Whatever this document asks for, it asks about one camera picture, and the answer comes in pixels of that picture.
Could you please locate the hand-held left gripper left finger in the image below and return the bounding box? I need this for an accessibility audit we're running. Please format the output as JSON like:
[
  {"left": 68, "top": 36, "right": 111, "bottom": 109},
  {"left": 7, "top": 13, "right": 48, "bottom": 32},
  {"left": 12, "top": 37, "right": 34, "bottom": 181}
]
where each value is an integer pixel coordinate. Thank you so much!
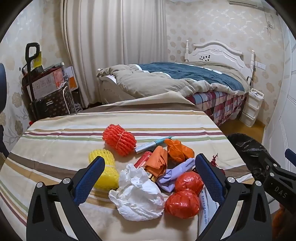
[{"left": 26, "top": 156, "right": 105, "bottom": 241}]

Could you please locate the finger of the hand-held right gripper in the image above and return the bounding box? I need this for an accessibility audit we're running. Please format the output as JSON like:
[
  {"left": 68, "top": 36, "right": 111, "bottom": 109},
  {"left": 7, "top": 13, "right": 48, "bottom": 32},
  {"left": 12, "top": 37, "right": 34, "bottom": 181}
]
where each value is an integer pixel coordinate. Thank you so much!
[
  {"left": 255, "top": 150, "right": 296, "bottom": 180},
  {"left": 284, "top": 148, "right": 296, "bottom": 165}
]

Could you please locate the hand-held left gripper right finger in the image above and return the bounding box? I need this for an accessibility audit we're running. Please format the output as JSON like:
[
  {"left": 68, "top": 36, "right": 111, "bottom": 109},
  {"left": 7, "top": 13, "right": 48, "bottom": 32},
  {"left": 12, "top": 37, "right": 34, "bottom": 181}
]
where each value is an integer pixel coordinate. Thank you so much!
[{"left": 195, "top": 153, "right": 272, "bottom": 241}]

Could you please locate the dark red string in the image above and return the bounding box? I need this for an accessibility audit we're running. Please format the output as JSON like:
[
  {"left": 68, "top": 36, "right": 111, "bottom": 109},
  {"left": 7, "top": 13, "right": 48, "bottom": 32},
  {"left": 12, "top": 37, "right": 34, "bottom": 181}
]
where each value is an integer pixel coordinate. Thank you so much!
[{"left": 209, "top": 153, "right": 226, "bottom": 176}]

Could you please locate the red plastic bag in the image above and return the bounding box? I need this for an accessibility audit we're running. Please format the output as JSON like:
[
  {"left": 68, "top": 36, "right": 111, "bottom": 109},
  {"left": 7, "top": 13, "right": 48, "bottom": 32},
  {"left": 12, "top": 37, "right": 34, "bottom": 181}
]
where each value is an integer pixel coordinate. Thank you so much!
[
  {"left": 175, "top": 172, "right": 204, "bottom": 194},
  {"left": 165, "top": 189, "right": 200, "bottom": 219}
]

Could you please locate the yellow foam fruit net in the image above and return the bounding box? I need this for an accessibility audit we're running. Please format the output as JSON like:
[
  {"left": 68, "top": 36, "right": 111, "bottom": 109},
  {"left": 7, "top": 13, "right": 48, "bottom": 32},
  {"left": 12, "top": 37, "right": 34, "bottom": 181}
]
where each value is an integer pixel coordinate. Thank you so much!
[{"left": 88, "top": 149, "right": 119, "bottom": 192}]

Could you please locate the black trash bin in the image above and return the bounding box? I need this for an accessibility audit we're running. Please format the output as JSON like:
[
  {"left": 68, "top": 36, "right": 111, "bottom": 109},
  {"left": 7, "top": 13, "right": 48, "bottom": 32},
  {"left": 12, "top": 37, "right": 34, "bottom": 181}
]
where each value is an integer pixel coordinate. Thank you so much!
[{"left": 227, "top": 133, "right": 275, "bottom": 183}]

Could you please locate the white printed plastic packet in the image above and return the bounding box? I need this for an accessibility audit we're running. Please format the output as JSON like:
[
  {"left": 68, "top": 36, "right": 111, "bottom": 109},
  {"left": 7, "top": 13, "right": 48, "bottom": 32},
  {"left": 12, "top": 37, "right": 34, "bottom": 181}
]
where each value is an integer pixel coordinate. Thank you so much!
[{"left": 198, "top": 185, "right": 220, "bottom": 234}]

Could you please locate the orange plastic bag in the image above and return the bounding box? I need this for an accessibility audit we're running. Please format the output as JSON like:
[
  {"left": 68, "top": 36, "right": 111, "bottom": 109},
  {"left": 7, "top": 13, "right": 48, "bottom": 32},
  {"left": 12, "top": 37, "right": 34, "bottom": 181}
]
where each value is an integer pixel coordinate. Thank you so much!
[{"left": 165, "top": 138, "right": 195, "bottom": 163}]

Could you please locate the white tissue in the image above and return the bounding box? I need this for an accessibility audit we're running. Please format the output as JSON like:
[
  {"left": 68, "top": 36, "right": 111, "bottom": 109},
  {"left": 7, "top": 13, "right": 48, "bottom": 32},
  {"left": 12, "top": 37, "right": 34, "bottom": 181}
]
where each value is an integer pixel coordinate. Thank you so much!
[{"left": 109, "top": 163, "right": 165, "bottom": 222}]

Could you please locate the orange foam fruit net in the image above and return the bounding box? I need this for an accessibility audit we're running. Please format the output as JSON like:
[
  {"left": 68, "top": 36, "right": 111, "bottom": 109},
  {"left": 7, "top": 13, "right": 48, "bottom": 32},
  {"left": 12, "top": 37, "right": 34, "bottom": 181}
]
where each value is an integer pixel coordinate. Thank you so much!
[{"left": 103, "top": 124, "right": 137, "bottom": 157}]

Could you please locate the orange paper bag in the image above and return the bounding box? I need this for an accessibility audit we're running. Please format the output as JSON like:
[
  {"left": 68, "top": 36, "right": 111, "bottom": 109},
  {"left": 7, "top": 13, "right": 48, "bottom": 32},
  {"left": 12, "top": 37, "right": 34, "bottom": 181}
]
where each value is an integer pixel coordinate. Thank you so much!
[{"left": 145, "top": 146, "right": 168, "bottom": 179}]

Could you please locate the person's orange fleece clothing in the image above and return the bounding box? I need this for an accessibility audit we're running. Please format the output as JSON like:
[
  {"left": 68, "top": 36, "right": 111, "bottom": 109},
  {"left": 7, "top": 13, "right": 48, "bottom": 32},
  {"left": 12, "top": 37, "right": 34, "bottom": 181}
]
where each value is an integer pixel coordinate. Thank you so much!
[{"left": 275, "top": 205, "right": 292, "bottom": 232}]

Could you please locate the striped tablecloth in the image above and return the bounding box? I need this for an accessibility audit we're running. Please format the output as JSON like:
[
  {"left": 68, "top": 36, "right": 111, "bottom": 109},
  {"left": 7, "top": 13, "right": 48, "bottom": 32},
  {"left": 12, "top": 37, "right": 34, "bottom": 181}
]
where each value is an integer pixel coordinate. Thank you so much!
[{"left": 0, "top": 91, "right": 255, "bottom": 241}]

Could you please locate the white wardrobe door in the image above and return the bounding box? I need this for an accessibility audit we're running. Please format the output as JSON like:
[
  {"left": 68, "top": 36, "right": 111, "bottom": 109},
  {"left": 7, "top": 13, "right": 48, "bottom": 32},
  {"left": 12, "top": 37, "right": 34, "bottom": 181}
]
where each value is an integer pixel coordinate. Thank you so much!
[{"left": 261, "top": 9, "right": 296, "bottom": 209}]

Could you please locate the white plastic drawer unit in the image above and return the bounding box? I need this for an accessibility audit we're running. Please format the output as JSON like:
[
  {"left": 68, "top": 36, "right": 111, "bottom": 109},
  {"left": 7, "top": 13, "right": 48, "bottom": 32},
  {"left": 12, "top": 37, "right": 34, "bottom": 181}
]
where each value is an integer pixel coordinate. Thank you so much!
[{"left": 239, "top": 88, "right": 264, "bottom": 127}]

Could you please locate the plaid bed sheet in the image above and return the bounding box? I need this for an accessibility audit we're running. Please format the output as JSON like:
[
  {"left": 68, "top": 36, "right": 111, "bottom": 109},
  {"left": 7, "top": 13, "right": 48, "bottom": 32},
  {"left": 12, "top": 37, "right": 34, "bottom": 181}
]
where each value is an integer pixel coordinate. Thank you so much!
[{"left": 186, "top": 89, "right": 249, "bottom": 127}]

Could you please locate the small white orange cardboard box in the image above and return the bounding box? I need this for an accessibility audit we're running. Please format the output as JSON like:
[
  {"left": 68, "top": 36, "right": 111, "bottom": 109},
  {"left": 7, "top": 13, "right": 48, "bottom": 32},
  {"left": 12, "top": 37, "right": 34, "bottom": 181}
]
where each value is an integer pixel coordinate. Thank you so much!
[{"left": 63, "top": 66, "right": 78, "bottom": 92}]

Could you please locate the white and orange cardboard box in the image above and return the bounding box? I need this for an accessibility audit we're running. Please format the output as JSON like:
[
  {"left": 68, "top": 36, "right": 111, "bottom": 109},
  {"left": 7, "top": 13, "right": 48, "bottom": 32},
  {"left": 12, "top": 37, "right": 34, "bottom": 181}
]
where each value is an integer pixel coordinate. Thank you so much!
[{"left": 26, "top": 70, "right": 65, "bottom": 101}]

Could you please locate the beige and blue duvet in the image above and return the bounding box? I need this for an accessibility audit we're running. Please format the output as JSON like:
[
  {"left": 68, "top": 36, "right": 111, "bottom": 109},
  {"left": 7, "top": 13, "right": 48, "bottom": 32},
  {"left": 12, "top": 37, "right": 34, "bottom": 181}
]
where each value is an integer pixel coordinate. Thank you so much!
[{"left": 97, "top": 62, "right": 251, "bottom": 99}]

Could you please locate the black hand trolley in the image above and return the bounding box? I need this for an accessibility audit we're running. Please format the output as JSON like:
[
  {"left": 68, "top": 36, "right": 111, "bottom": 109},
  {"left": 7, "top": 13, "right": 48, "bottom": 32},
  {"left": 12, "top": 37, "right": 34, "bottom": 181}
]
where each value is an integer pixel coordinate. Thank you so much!
[{"left": 22, "top": 43, "right": 81, "bottom": 121}]

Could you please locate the dark office chair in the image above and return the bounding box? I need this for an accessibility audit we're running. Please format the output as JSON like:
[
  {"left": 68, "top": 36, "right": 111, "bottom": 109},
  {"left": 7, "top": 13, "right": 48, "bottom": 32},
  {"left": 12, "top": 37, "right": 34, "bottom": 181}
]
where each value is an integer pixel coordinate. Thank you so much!
[{"left": 0, "top": 62, "right": 10, "bottom": 158}]

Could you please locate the cream curtain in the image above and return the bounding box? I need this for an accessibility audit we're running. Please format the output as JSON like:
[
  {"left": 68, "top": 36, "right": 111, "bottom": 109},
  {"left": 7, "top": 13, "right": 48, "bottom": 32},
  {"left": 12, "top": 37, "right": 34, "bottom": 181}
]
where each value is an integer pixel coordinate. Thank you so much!
[{"left": 60, "top": 0, "right": 168, "bottom": 109}]

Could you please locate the white air conditioner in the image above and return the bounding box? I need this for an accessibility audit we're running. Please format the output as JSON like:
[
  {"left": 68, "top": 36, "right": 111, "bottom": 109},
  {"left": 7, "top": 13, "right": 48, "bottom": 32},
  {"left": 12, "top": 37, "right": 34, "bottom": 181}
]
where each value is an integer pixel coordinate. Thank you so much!
[{"left": 228, "top": 0, "right": 265, "bottom": 10}]

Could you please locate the white wooden bed frame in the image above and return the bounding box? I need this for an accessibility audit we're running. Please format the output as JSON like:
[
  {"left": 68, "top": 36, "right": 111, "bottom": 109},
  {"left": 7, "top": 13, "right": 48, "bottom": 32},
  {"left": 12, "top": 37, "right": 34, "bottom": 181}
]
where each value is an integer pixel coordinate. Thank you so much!
[{"left": 184, "top": 40, "right": 256, "bottom": 77}]

